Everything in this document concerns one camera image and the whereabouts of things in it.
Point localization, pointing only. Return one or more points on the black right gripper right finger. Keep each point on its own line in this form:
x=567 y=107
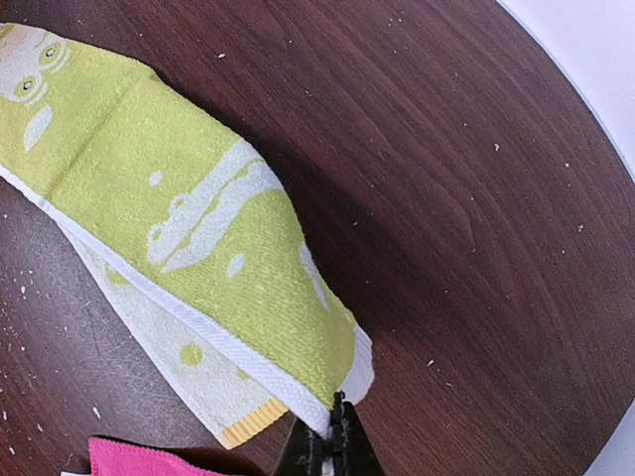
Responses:
x=351 y=451

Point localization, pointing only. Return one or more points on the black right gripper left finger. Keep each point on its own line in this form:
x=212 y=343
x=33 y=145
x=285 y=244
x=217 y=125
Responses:
x=303 y=452

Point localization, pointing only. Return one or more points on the green and white patterned towel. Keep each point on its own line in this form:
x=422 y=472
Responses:
x=187 y=231

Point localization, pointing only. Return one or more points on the pink towel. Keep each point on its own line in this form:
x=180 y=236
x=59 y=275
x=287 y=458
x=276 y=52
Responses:
x=113 y=458

